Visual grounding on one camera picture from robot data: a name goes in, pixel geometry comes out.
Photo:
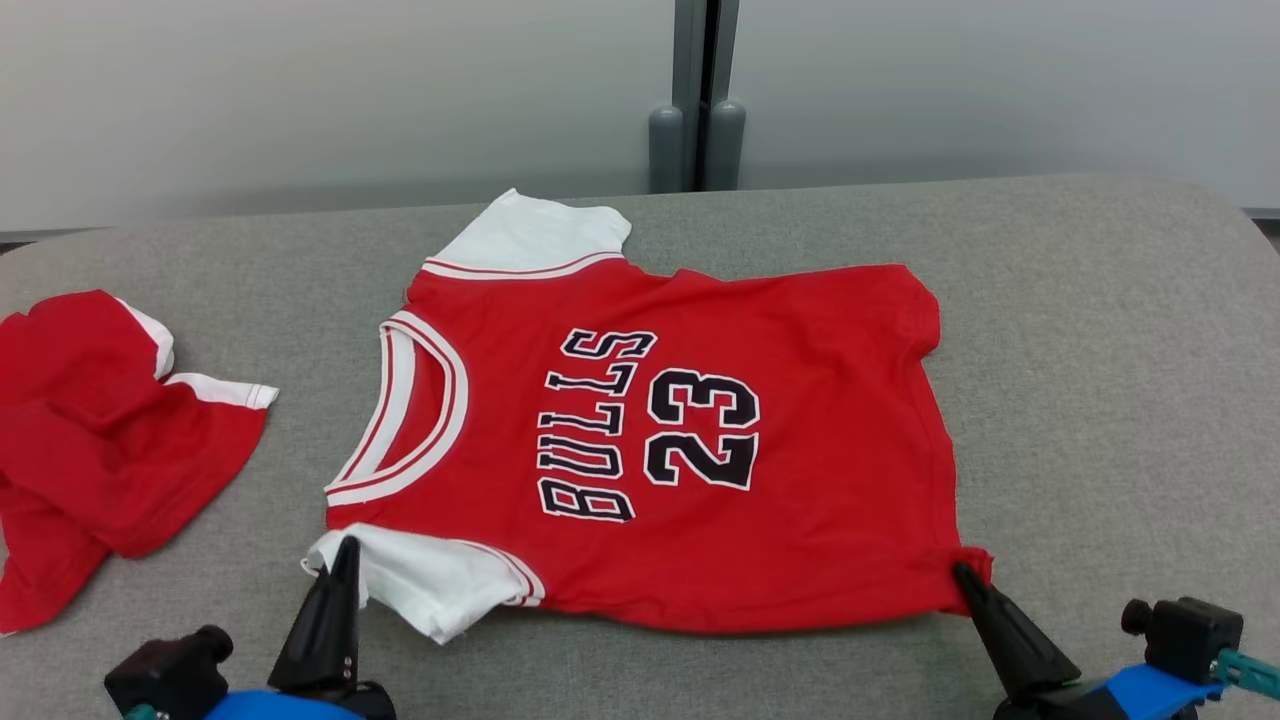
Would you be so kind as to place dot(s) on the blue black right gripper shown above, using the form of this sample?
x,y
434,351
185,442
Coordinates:
x,y
1150,695

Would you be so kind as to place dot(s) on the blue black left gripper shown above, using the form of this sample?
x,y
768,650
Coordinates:
x,y
270,706

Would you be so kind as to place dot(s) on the red Bulls 23 jersey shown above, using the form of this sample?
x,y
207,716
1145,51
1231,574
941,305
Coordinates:
x,y
820,450

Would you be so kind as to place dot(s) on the red shorts with white stripes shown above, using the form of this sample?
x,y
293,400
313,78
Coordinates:
x,y
100,440

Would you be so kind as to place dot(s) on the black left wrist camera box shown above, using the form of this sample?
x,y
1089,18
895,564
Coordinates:
x,y
165,675

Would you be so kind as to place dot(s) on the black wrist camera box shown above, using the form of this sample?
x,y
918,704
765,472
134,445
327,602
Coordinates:
x,y
1190,640
165,675

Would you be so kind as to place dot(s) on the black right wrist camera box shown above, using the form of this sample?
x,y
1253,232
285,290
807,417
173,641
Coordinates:
x,y
1190,640

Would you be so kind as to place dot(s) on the grey metal partition post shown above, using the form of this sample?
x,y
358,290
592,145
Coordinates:
x,y
697,80

